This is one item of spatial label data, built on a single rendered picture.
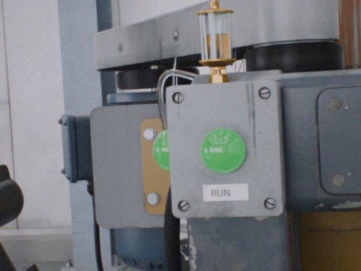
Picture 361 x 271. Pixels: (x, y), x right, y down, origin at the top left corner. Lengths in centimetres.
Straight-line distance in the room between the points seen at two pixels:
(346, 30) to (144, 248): 40
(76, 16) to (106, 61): 460
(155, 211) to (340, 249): 25
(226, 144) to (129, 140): 49
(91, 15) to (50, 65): 77
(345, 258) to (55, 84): 535
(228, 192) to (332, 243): 36
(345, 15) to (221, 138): 58
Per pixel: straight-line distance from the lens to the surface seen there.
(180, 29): 78
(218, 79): 55
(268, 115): 47
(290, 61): 63
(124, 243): 101
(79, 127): 97
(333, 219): 78
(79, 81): 554
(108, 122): 95
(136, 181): 94
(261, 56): 64
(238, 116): 47
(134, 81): 99
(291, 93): 52
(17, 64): 622
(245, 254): 53
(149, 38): 85
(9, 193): 82
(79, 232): 565
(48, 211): 620
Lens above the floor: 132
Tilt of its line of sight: 3 degrees down
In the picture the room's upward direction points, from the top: 3 degrees counter-clockwise
